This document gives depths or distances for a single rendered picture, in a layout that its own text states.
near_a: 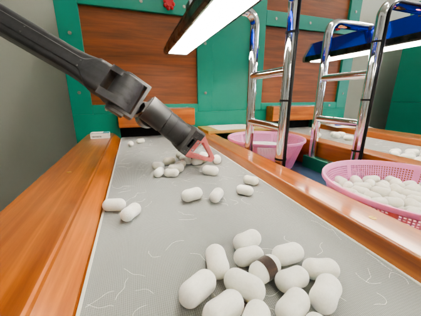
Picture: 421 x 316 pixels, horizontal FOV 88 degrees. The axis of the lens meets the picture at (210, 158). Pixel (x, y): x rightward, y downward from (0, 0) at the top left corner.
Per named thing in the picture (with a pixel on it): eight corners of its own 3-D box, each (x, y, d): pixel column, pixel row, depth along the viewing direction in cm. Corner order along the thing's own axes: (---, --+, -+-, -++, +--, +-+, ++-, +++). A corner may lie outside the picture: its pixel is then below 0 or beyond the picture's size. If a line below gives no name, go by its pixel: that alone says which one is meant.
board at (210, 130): (208, 134, 85) (208, 131, 85) (197, 128, 99) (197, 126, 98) (279, 130, 95) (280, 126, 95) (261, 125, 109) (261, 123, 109)
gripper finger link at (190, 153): (214, 145, 60) (188, 123, 56) (224, 151, 54) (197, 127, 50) (198, 165, 60) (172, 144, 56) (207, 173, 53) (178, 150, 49)
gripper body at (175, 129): (192, 127, 57) (169, 108, 54) (203, 133, 48) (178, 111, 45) (176, 147, 57) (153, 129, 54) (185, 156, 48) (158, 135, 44)
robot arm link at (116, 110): (103, 105, 42) (127, 69, 43) (101, 111, 52) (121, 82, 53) (157, 138, 47) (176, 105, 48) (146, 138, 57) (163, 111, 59)
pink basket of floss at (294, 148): (297, 181, 62) (301, 148, 60) (214, 167, 74) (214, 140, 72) (307, 158, 85) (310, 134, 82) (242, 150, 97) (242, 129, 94)
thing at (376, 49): (354, 187, 58) (394, -11, 45) (301, 165, 76) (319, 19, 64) (403, 179, 64) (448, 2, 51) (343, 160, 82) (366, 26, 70)
